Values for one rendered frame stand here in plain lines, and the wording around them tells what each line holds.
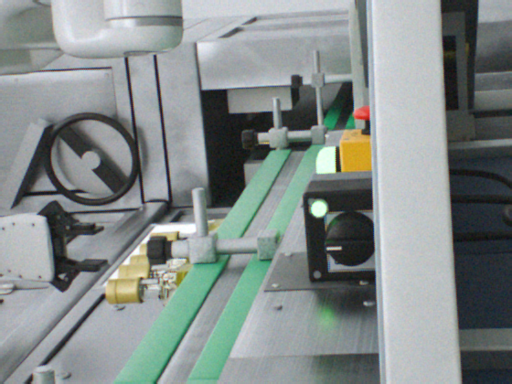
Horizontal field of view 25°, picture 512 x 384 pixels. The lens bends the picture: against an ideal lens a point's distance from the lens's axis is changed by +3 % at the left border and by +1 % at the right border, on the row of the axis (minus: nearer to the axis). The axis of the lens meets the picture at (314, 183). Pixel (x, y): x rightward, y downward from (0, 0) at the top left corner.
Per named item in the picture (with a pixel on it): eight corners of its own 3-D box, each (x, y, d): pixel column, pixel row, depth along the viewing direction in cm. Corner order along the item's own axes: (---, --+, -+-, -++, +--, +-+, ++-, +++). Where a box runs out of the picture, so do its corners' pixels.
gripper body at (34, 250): (-14, 283, 181) (50, 286, 177) (-23, 219, 179) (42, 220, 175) (16, 268, 188) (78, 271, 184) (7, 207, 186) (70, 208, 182)
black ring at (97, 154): (148, 199, 265) (55, 204, 267) (138, 107, 260) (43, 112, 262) (144, 204, 260) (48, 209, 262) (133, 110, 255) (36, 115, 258)
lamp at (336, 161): (346, 181, 131) (320, 182, 132) (343, 142, 130) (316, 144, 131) (343, 189, 127) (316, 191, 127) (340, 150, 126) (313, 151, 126)
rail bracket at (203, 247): (286, 251, 116) (154, 258, 117) (280, 180, 114) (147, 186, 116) (281, 262, 112) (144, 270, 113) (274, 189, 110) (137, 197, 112)
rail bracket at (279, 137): (331, 202, 176) (250, 206, 177) (323, 93, 172) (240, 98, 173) (329, 207, 173) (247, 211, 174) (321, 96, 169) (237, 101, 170)
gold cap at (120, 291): (137, 298, 151) (103, 300, 152) (144, 306, 154) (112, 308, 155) (139, 272, 153) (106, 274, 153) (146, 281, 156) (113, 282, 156)
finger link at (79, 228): (54, 234, 177) (94, 235, 175) (52, 214, 177) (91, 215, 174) (66, 229, 180) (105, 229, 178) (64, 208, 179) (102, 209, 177)
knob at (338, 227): (380, 261, 97) (378, 272, 94) (327, 263, 98) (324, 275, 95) (377, 209, 96) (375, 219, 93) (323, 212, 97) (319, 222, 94)
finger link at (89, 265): (60, 283, 179) (100, 285, 177) (58, 264, 178) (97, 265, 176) (72, 277, 182) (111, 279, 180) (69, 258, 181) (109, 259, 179)
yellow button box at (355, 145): (411, 186, 132) (347, 188, 133) (408, 121, 130) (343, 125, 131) (411, 199, 125) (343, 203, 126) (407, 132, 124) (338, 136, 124)
